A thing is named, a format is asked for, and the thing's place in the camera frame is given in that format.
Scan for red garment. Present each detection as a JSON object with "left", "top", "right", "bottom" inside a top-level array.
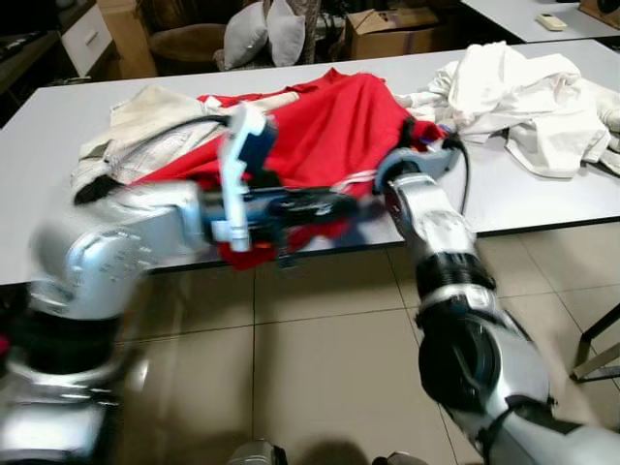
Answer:
[{"left": 136, "top": 68, "right": 447, "bottom": 272}]

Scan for cardboard box open flaps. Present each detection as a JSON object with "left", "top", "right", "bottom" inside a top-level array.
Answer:
[{"left": 344, "top": 8, "right": 461, "bottom": 61}]

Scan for white crumpled garment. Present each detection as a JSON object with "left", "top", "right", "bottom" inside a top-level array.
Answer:
[{"left": 397, "top": 41, "right": 606, "bottom": 180}]

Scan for grey white pillow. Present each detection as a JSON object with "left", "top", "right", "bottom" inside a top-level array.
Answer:
[
  {"left": 266, "top": 0, "right": 309, "bottom": 67},
  {"left": 221, "top": 0, "right": 270, "bottom": 71}
]

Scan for cream plaid garment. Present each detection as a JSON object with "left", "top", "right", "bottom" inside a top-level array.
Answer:
[{"left": 73, "top": 85, "right": 301, "bottom": 195}]

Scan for white remote control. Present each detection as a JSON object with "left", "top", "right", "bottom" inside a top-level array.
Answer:
[{"left": 536, "top": 13, "right": 571, "bottom": 32}]

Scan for beige crumpled garment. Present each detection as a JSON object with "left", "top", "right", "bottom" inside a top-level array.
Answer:
[{"left": 579, "top": 82, "right": 620, "bottom": 177}]

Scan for brown round stool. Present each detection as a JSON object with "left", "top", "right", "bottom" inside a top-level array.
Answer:
[{"left": 145, "top": 23, "right": 229, "bottom": 77}]

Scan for brown speaker box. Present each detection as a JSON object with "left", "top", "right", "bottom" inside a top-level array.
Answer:
[{"left": 579, "top": 0, "right": 620, "bottom": 28}]

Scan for plain cardboard box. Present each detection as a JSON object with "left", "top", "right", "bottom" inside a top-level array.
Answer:
[{"left": 95, "top": 0, "right": 158, "bottom": 80}]

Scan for grey robot left leg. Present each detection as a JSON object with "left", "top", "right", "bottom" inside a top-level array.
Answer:
[{"left": 228, "top": 441, "right": 289, "bottom": 465}]

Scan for grey robot leg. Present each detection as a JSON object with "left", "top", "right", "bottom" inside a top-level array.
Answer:
[
  {"left": 228, "top": 441, "right": 289, "bottom": 465},
  {"left": 373, "top": 450, "right": 432, "bottom": 465}
]

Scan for grey robot right leg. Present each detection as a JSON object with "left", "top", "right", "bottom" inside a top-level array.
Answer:
[{"left": 373, "top": 450, "right": 432, "bottom": 465}]

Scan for white drawer unit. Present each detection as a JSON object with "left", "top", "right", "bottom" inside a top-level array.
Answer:
[{"left": 58, "top": 0, "right": 117, "bottom": 78}]

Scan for black metal table leg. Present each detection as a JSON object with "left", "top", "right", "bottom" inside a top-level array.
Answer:
[{"left": 570, "top": 305, "right": 620, "bottom": 381}]

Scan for black desk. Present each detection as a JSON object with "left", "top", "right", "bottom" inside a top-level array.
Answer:
[{"left": 0, "top": 0, "right": 74, "bottom": 122}]

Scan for light grey right wrist camera mount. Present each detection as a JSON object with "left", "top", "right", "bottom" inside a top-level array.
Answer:
[{"left": 383, "top": 147, "right": 461, "bottom": 187}]

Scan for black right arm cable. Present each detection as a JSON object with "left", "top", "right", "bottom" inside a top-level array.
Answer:
[{"left": 441, "top": 136, "right": 473, "bottom": 216}]

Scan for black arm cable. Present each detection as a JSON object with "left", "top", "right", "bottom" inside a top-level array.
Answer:
[
  {"left": 441, "top": 136, "right": 473, "bottom": 216},
  {"left": 73, "top": 114, "right": 238, "bottom": 204}
]

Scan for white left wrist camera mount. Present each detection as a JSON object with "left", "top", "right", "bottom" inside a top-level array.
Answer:
[{"left": 211, "top": 102, "right": 277, "bottom": 243}]

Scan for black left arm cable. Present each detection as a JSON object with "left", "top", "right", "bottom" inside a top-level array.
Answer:
[{"left": 73, "top": 114, "right": 238, "bottom": 204}]

